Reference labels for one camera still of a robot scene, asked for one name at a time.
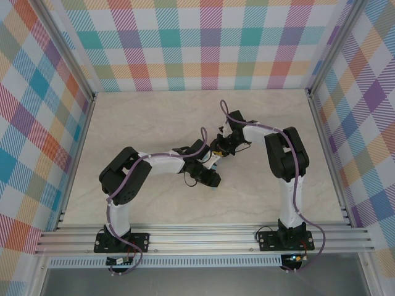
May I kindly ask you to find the light blue cloth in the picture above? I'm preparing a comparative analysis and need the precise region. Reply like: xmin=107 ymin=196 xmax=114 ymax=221
xmin=202 ymin=154 xmax=219 ymax=191

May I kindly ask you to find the grey metal sheet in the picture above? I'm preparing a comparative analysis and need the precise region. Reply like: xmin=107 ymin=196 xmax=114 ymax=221
xmin=39 ymin=266 xmax=371 ymax=296

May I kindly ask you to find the left gripper thin black wire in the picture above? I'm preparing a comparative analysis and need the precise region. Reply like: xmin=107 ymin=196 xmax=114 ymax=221
xmin=181 ymin=171 xmax=199 ymax=188

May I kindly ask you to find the aluminium mounting rail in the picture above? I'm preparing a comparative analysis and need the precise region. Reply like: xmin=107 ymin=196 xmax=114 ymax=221
xmin=33 ymin=222 xmax=376 ymax=256

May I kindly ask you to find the aluminium side rail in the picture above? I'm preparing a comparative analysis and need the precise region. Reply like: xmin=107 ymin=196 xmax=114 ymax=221
xmin=54 ymin=92 xmax=98 ymax=232
xmin=307 ymin=89 xmax=352 ymax=228

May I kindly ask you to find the base thin black wire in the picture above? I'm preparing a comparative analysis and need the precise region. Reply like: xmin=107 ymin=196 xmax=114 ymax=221
xmin=255 ymin=226 xmax=270 ymax=243

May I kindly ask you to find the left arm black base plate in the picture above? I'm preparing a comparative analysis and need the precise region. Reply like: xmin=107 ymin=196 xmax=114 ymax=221
xmin=93 ymin=231 xmax=151 ymax=254

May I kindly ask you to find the perforated metal cable tray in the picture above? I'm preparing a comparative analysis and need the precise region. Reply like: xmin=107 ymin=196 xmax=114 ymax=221
xmin=48 ymin=258 xmax=283 ymax=269

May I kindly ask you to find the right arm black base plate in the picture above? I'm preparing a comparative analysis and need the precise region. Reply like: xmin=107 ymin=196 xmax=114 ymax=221
xmin=258 ymin=229 xmax=315 ymax=252

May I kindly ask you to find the aluminium frame post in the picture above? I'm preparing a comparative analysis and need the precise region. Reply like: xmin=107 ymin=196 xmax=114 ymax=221
xmin=32 ymin=0 xmax=97 ymax=102
xmin=307 ymin=0 xmax=362 ymax=96

